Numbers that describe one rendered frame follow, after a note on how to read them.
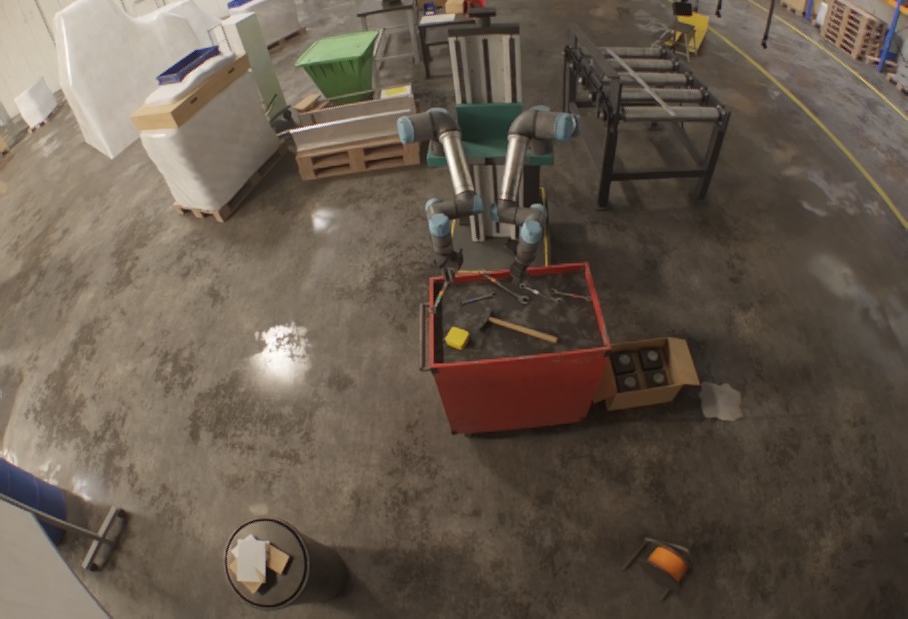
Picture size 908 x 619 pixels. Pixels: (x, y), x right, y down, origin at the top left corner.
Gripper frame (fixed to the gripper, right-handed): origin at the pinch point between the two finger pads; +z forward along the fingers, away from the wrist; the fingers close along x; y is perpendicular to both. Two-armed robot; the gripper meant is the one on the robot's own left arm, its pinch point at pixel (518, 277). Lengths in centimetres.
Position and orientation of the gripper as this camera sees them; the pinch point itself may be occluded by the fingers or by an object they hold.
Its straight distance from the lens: 187.8
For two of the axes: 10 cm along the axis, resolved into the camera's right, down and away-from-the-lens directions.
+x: 6.0, -6.3, 4.9
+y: 7.9, 5.2, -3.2
